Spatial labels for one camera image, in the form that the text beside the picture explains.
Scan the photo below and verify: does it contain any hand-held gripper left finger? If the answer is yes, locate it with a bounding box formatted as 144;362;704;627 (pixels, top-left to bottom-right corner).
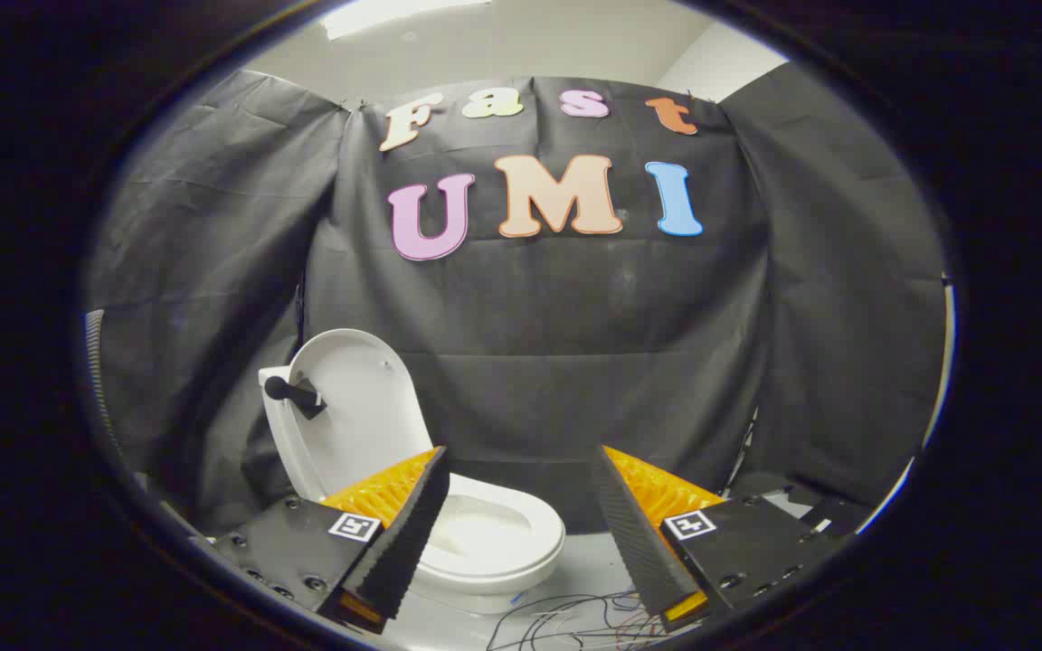
212;446;451;634

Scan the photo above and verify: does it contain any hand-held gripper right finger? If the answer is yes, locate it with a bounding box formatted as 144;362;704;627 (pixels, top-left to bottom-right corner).
590;445;840;634

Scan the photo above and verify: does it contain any white toilet lid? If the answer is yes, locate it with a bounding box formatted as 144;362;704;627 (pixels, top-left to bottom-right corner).
289;328;434;501

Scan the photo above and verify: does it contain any white toilet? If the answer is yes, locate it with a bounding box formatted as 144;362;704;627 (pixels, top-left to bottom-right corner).
258;364;567;617

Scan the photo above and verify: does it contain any black backdrop cloth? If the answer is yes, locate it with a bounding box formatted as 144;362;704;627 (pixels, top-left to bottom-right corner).
85;63;949;536

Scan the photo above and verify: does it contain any tangle of thin cables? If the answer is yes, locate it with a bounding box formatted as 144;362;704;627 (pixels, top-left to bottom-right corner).
485;590;671;651

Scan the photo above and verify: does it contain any black toilet handle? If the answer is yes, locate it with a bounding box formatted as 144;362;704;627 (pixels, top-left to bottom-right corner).
264;375;328;420

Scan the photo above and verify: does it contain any grey ribbed hose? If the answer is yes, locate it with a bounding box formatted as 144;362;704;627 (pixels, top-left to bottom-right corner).
83;309;126;458

